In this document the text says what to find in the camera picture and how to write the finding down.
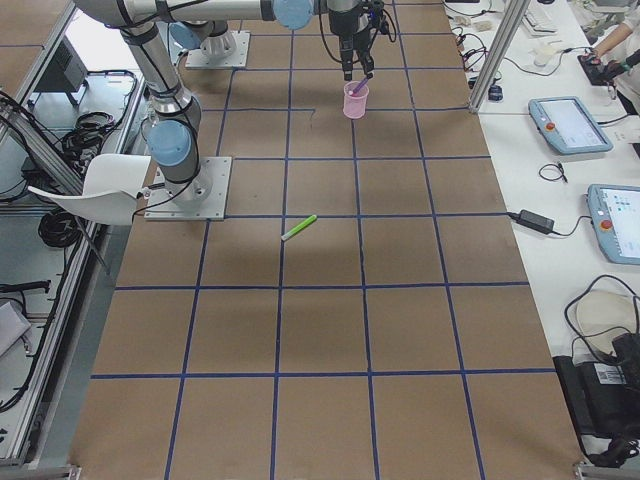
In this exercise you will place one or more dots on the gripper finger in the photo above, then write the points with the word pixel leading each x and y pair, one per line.
pixel 346 59
pixel 366 61

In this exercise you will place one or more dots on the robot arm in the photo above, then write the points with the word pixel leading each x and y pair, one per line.
pixel 292 15
pixel 173 143

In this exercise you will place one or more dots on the aluminium frame post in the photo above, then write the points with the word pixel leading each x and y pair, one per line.
pixel 512 16

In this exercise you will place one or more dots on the purple marker pen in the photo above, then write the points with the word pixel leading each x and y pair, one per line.
pixel 360 85

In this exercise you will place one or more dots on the green marker pen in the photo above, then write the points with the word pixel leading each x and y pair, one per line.
pixel 298 228

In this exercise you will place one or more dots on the lower teach pendant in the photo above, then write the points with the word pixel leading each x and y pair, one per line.
pixel 614 211

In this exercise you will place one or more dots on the black power adapter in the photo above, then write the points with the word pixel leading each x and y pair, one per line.
pixel 533 221

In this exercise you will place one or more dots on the upper teach pendant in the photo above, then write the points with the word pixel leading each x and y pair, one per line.
pixel 567 126

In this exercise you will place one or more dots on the pink mesh cup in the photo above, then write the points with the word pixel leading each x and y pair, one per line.
pixel 354 107

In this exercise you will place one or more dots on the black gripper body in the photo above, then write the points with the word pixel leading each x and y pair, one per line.
pixel 345 26

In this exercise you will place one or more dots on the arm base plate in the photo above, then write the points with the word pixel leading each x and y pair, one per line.
pixel 204 199
pixel 223 52

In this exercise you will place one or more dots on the round white disc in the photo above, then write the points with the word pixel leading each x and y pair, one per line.
pixel 603 316

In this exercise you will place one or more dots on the black device with label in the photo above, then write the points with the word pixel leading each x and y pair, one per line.
pixel 603 400

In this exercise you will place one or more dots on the teach pendant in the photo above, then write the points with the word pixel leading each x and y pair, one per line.
pixel 567 126
pixel 614 211

